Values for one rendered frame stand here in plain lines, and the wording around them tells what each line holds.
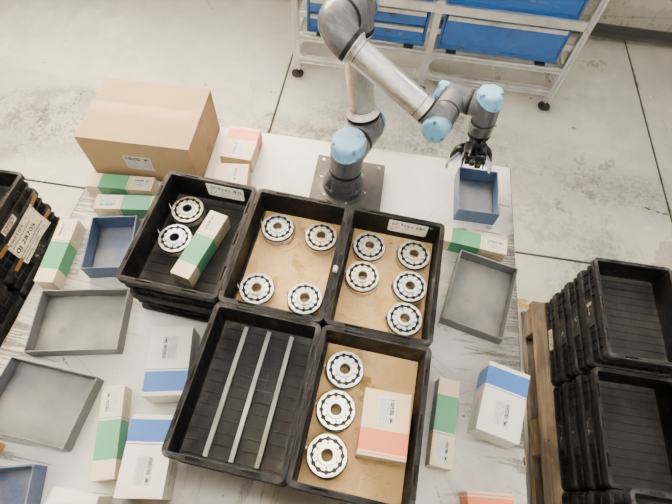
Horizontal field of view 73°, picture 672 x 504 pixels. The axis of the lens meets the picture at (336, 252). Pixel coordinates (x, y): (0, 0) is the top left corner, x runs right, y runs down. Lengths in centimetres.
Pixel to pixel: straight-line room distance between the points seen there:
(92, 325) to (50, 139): 182
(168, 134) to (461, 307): 116
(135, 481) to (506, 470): 100
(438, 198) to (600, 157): 169
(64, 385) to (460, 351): 120
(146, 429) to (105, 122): 105
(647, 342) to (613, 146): 164
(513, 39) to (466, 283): 183
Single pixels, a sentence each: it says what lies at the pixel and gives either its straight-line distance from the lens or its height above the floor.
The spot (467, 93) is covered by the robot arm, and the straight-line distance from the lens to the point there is 143.
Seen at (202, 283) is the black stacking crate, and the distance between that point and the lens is 144.
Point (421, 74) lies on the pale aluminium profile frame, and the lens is 318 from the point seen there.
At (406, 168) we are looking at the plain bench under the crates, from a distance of 185.
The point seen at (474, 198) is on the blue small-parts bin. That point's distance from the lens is 183.
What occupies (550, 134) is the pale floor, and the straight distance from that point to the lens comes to 329.
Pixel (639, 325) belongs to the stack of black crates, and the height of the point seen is 49.
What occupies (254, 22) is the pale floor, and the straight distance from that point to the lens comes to 378.
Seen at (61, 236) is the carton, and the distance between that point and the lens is 178.
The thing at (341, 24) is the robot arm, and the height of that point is 136.
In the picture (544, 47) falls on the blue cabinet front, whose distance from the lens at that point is 316.
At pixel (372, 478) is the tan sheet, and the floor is 83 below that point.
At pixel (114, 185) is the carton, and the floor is 76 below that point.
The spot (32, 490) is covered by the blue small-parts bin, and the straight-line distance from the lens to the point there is 152.
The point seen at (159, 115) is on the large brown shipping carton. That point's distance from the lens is 180.
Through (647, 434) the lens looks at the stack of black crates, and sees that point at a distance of 210.
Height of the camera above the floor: 209
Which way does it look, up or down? 60 degrees down
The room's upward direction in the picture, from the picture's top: 5 degrees clockwise
